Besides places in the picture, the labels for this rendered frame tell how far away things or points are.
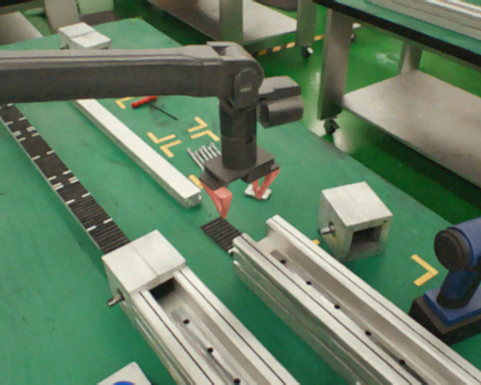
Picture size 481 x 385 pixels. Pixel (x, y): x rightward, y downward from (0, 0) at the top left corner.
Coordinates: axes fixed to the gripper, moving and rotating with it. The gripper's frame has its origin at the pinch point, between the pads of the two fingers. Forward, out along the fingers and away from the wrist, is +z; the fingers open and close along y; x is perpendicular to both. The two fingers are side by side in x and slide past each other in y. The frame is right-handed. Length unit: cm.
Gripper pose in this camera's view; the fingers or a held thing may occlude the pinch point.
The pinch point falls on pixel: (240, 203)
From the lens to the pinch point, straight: 81.6
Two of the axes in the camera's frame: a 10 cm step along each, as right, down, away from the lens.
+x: -6.3, -4.8, 6.1
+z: 0.2, 7.8, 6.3
